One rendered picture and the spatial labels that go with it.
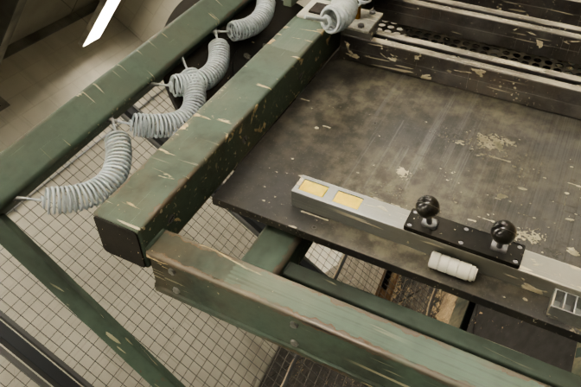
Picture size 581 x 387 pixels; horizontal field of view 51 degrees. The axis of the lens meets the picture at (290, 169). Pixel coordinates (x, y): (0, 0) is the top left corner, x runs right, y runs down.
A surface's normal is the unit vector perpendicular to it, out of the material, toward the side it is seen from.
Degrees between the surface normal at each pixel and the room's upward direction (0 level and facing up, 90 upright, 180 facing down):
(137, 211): 55
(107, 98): 90
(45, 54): 90
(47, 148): 90
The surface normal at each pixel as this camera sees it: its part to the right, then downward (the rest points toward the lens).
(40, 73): 0.57, -0.53
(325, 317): -0.02, -0.74
